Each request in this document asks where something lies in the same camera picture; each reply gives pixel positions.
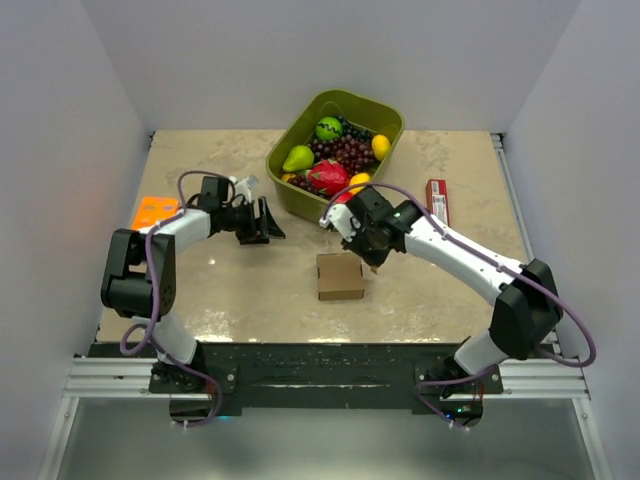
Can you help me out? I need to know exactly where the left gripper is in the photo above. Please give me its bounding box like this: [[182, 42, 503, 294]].
[[220, 196, 285, 245]]

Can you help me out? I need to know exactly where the brown cardboard express box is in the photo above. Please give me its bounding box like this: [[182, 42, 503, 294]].
[[316, 253, 366, 301]]

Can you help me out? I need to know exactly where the olive green plastic basin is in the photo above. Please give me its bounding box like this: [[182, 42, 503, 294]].
[[266, 89, 404, 222]]

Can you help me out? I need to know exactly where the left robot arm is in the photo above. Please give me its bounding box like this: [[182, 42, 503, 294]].
[[100, 170, 286, 392]]

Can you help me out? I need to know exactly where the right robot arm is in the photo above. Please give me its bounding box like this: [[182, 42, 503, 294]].
[[322, 186, 563, 393]]

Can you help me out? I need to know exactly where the orange plastic box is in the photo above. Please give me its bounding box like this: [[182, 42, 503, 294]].
[[131, 196, 180, 230]]

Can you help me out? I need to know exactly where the red apple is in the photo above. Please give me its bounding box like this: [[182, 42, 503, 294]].
[[335, 192, 353, 204]]

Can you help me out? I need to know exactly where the orange yellow mango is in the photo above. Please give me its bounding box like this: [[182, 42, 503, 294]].
[[349, 172, 371, 195]]

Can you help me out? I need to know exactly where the green pear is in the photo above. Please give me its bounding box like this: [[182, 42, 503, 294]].
[[282, 145, 315, 173]]

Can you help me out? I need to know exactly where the red rectangular carton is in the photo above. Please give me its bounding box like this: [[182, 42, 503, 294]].
[[426, 179, 451, 226]]

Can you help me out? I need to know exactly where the red dragon fruit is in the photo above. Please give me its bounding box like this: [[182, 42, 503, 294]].
[[307, 159, 350, 196]]

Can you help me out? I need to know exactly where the purple grape bunch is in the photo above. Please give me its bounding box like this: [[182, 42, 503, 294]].
[[281, 136, 379, 198]]

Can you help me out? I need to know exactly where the yellow lemon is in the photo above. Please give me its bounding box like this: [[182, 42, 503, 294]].
[[371, 134, 391, 162]]

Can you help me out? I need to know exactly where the green striped ball fruit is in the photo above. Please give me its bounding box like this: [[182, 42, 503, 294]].
[[314, 116, 343, 142]]

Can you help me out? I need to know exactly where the dark black grape bunch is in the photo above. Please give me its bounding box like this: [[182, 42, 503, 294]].
[[335, 115, 373, 142]]

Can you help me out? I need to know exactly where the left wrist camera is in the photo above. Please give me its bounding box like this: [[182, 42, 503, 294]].
[[229, 175, 259, 206]]

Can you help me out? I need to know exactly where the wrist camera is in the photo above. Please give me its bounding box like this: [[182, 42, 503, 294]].
[[229, 175, 259, 206], [319, 203, 362, 242]]

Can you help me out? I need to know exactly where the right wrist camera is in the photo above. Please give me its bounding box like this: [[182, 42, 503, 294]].
[[319, 203, 362, 242]]

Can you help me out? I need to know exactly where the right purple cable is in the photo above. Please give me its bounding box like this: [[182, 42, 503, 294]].
[[323, 182, 598, 434]]

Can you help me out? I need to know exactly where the purple cable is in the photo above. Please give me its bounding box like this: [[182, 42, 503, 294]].
[[323, 182, 598, 434], [120, 170, 236, 429]]

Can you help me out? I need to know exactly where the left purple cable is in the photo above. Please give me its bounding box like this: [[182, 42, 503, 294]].
[[120, 170, 236, 429]]

